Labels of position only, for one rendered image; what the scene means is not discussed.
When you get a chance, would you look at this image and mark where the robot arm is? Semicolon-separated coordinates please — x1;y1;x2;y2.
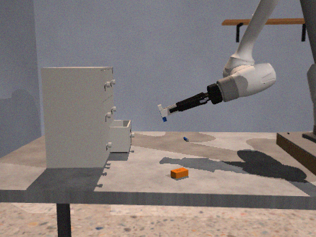
217;0;316;143

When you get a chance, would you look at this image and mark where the grey chest of drawers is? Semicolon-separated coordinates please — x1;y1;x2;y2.
41;67;114;168

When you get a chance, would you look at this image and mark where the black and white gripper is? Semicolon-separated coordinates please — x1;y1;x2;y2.
160;84;223;118

